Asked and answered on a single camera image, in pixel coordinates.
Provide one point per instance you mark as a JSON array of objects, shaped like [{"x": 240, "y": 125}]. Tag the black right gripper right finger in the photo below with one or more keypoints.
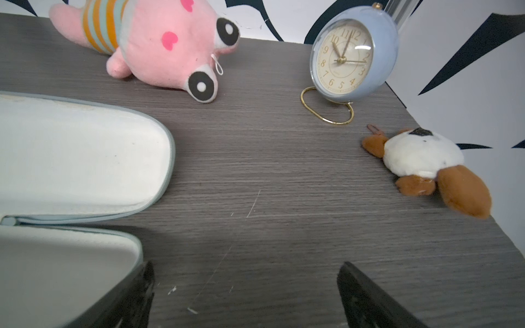
[{"x": 368, "y": 305}]

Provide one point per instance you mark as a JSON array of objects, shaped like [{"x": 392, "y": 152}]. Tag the pink plush toy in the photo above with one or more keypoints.
[{"x": 170, "y": 44}]

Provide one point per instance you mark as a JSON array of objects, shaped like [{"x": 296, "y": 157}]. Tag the blue alarm clock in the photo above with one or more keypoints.
[{"x": 353, "y": 55}]

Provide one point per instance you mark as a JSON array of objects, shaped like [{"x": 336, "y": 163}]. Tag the brown white plush toy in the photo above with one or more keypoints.
[{"x": 424, "y": 162}]

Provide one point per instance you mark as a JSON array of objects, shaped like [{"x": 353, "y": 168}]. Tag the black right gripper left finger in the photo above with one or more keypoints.
[{"x": 128, "y": 304}]

